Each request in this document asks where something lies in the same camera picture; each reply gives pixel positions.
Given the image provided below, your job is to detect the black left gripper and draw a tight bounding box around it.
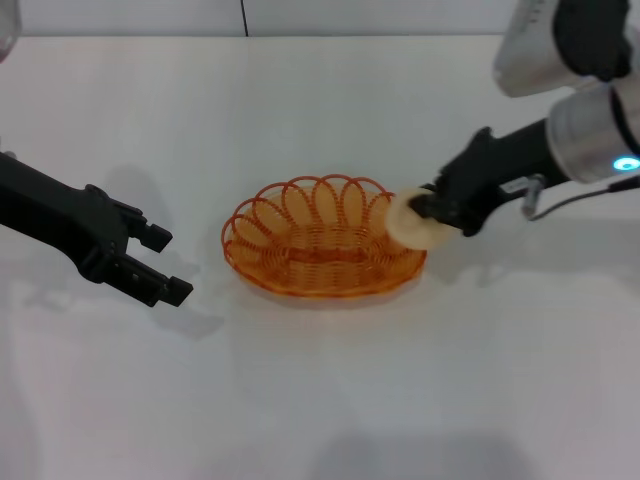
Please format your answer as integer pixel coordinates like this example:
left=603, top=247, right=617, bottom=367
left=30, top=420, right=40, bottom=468
left=0, top=149, right=195, bottom=309

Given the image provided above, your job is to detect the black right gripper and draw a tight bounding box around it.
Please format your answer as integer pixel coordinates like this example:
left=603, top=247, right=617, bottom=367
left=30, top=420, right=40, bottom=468
left=407, top=116, right=557, bottom=239

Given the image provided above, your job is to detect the beige steamed bun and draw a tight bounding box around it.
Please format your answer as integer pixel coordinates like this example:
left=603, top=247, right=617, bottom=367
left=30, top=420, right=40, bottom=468
left=386, top=186, right=452, bottom=252

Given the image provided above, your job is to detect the orange woven plastic basket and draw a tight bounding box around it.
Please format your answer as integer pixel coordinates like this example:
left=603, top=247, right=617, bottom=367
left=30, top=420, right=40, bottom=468
left=220, top=173, right=428, bottom=300

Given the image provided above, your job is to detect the right gripper cable with connector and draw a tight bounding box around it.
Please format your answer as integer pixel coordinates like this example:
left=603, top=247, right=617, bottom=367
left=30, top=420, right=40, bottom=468
left=521, top=174, right=640, bottom=222

